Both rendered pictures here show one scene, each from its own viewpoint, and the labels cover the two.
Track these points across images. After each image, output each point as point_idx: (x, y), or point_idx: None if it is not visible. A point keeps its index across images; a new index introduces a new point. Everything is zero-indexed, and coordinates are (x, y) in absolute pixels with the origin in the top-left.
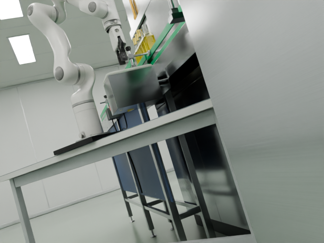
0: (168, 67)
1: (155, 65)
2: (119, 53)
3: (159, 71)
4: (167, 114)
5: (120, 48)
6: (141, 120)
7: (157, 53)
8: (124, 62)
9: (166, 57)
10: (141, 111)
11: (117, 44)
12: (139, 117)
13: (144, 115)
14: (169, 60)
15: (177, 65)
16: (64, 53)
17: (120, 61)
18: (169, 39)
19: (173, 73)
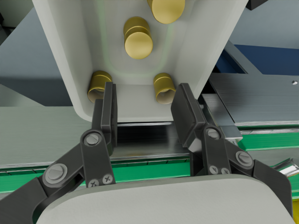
0: (75, 121)
1: (151, 146)
2: (101, 126)
3: (139, 129)
4: (29, 13)
5: (80, 162)
6: (232, 46)
7: (139, 178)
8: (173, 109)
9: (61, 143)
10: (231, 57)
11: (41, 216)
12: (265, 60)
13: (223, 55)
14: (47, 131)
15: (20, 111)
16: None
17: (180, 100)
18: (14, 186)
19: (56, 106)
